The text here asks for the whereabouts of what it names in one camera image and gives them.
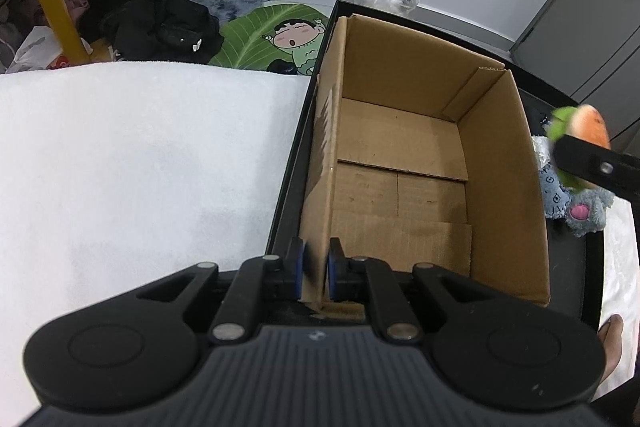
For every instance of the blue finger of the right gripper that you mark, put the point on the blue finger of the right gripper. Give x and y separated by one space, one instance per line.
587 162

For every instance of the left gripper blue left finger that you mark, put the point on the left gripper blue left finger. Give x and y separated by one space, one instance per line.
258 279

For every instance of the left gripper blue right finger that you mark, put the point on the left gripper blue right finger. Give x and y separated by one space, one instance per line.
373 284

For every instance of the grey plush paw glove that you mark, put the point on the grey plush paw glove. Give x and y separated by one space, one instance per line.
586 212

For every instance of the plush hamburger toy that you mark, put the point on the plush hamburger toy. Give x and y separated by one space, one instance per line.
582 122

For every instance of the white soft pouch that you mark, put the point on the white soft pouch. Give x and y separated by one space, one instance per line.
541 146

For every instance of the brown cardboard box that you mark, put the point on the brown cardboard box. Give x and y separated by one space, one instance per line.
421 153

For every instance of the blue-grey plush toy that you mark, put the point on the blue-grey plush toy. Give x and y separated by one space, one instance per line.
554 195

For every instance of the person right hand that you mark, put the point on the person right hand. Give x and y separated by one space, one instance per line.
610 335

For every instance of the black shallow tray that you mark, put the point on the black shallow tray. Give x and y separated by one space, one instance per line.
575 263

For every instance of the grey wardrobe cabinet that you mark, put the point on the grey wardrobe cabinet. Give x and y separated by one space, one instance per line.
589 50

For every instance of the white fluffy blanket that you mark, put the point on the white fluffy blanket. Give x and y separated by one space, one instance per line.
116 174

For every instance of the green cartoon leaf rug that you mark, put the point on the green cartoon leaf rug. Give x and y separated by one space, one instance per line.
283 38

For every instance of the black clothes pile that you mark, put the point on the black clothes pile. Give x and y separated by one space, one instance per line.
154 30

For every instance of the blue-grey shaggy rug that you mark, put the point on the blue-grey shaggy rug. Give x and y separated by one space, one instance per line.
227 10

